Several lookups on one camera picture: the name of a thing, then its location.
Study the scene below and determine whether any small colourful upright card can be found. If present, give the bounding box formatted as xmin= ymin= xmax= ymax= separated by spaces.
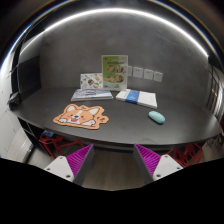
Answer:
xmin=80 ymin=73 xmax=103 ymax=89

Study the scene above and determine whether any white book with blue band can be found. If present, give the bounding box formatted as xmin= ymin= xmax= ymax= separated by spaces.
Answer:
xmin=116 ymin=89 xmax=157 ymax=109

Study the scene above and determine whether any black device on desk edge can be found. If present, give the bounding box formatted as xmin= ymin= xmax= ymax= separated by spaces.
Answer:
xmin=8 ymin=92 xmax=21 ymax=110

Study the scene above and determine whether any red metal stool right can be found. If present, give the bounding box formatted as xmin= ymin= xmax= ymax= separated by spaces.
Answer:
xmin=167 ymin=144 xmax=203 ymax=168

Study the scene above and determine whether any red metal stool left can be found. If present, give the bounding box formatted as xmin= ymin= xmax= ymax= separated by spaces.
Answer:
xmin=39 ymin=131 xmax=84 ymax=158

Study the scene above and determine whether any red metal stool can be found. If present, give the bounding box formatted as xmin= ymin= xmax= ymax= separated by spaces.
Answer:
xmin=39 ymin=131 xmax=84 ymax=158
xmin=167 ymin=144 xmax=203 ymax=168

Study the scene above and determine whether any curved led light strip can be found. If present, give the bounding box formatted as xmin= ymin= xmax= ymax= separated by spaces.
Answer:
xmin=0 ymin=5 xmax=209 ymax=74

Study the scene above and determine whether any white wall socket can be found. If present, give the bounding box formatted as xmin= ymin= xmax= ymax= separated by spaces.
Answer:
xmin=128 ymin=66 xmax=133 ymax=77
xmin=133 ymin=67 xmax=143 ymax=78
xmin=154 ymin=71 xmax=163 ymax=82
xmin=144 ymin=69 xmax=154 ymax=80

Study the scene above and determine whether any upright green picture book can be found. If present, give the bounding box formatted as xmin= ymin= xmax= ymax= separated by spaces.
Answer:
xmin=102 ymin=55 xmax=128 ymax=91

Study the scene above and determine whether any grey book lying flat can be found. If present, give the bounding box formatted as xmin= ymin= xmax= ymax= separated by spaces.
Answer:
xmin=71 ymin=89 xmax=113 ymax=101

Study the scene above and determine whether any dark shelf unit right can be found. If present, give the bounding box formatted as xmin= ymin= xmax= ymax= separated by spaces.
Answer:
xmin=206 ymin=65 xmax=224 ymax=121

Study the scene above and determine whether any corgi dog mouse pad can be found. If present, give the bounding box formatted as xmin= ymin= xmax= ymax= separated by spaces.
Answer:
xmin=53 ymin=104 xmax=109 ymax=130

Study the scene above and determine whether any teal computer mouse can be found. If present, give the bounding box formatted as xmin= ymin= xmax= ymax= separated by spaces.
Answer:
xmin=148 ymin=111 xmax=165 ymax=125

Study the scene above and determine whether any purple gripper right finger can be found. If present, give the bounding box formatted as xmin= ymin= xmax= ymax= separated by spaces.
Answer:
xmin=133 ymin=144 xmax=182 ymax=184

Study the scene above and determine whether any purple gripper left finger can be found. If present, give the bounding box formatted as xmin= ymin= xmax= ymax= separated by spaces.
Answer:
xmin=45 ymin=145 xmax=94 ymax=186

